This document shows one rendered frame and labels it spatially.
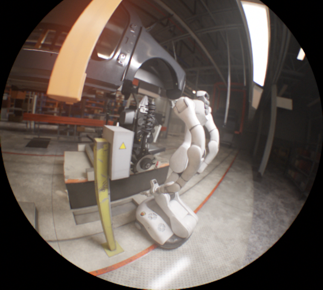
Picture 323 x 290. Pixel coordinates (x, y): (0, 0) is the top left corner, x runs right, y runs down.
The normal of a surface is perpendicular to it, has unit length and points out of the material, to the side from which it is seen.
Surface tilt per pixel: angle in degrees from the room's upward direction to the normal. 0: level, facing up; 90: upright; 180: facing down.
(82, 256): 0
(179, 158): 90
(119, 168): 90
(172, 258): 0
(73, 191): 90
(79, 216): 0
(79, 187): 90
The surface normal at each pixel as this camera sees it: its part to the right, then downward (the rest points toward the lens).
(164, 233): 0.61, -0.66
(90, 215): 0.18, -0.98
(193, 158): -0.60, 0.15
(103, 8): 0.71, 0.18
